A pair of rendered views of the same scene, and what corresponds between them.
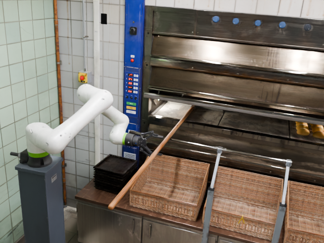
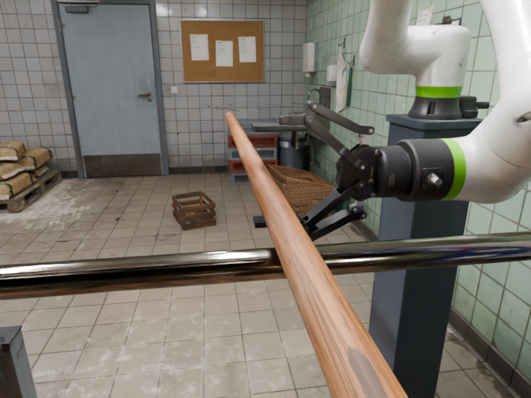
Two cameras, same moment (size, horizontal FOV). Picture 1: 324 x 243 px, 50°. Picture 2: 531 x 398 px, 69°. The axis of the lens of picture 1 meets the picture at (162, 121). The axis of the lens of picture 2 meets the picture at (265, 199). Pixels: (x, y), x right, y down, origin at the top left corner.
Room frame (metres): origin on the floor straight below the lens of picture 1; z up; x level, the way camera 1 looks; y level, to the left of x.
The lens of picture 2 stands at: (2.69, -0.22, 1.33)
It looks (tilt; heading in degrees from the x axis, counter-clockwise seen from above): 18 degrees down; 155
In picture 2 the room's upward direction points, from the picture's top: straight up
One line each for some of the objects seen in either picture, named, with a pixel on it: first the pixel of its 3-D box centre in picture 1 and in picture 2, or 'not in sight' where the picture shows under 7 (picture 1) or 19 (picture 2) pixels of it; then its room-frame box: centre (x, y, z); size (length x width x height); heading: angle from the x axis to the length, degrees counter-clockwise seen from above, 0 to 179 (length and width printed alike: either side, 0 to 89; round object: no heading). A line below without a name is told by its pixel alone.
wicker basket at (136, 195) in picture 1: (170, 183); not in sight; (2.49, -0.11, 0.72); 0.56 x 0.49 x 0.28; 74
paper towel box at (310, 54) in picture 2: not in sight; (309, 60); (-1.45, 2.33, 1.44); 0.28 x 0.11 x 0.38; 163
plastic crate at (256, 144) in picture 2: not in sight; (252, 138); (-1.68, 1.67, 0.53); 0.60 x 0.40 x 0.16; 69
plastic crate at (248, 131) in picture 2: not in sight; (252, 126); (-1.68, 1.68, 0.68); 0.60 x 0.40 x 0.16; 73
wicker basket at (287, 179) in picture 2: not in sight; (299, 182); (-0.36, 1.58, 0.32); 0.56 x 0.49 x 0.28; 171
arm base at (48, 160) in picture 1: (31, 155); (452, 106); (1.87, 0.78, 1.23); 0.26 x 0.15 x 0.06; 77
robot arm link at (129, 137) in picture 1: (130, 139); (417, 170); (2.29, 0.22, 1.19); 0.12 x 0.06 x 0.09; 163
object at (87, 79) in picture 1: (84, 76); not in sight; (2.98, 0.71, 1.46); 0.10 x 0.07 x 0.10; 73
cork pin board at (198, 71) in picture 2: not in sight; (223, 51); (-2.16, 1.50, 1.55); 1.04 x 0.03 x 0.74; 73
